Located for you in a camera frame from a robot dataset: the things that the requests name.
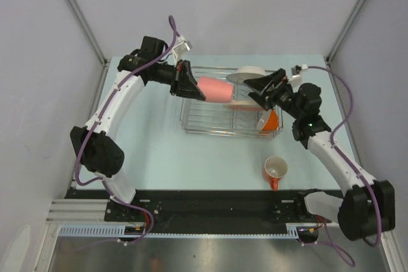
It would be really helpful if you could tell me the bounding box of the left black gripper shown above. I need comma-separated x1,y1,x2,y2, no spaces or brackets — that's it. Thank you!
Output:
150,60,206,101

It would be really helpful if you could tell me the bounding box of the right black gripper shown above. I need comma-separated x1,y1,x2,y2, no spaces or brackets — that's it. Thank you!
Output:
243,68,303,120

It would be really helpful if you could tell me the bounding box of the white scalloped plate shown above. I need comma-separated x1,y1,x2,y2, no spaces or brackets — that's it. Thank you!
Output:
226,66,266,84

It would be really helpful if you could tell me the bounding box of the pink beige leaf plate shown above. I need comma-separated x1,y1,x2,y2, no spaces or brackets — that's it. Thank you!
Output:
223,100,261,111

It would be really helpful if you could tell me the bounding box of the metal wire dish rack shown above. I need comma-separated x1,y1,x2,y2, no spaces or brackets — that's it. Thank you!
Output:
180,84,284,139

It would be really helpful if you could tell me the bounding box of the coral pink cup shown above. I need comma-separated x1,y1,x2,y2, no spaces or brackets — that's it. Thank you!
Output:
198,76,234,103

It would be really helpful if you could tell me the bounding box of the white bowl orange outside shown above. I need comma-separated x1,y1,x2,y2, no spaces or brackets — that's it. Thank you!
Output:
256,109,279,131

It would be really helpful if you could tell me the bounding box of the orange mug white inside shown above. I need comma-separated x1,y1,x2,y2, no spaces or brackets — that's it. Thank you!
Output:
262,156,288,191

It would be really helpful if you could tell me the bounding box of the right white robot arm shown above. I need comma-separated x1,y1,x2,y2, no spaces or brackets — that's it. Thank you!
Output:
243,65,396,245

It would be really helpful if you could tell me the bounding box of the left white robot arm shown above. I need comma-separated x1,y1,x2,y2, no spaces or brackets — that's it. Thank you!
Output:
70,35,206,221

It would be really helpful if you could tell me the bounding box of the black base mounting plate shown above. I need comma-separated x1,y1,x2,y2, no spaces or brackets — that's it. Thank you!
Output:
65,189,335,236

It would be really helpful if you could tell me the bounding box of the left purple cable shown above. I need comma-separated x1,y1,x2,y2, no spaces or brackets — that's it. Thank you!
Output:
74,15,179,247

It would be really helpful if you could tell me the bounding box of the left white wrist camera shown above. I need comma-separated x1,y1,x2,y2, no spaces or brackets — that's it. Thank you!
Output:
171,36,192,64

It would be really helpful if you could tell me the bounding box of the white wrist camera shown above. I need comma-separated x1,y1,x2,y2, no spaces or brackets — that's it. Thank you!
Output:
289,64,309,86
171,36,192,64

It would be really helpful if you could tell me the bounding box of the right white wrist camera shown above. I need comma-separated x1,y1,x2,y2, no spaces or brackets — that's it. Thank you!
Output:
289,64,309,86

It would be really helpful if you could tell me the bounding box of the right aluminium frame post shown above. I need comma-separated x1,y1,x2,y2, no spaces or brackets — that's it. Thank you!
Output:
325,0,368,64

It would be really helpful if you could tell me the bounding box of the aluminium frame post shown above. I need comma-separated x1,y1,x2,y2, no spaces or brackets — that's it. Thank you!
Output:
65,0,107,67
325,0,368,64

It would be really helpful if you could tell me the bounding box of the left aluminium frame post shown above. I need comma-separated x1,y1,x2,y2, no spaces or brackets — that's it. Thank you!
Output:
65,0,107,67

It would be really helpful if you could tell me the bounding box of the white slotted cable duct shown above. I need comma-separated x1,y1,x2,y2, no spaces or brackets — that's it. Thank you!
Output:
59,224,299,240

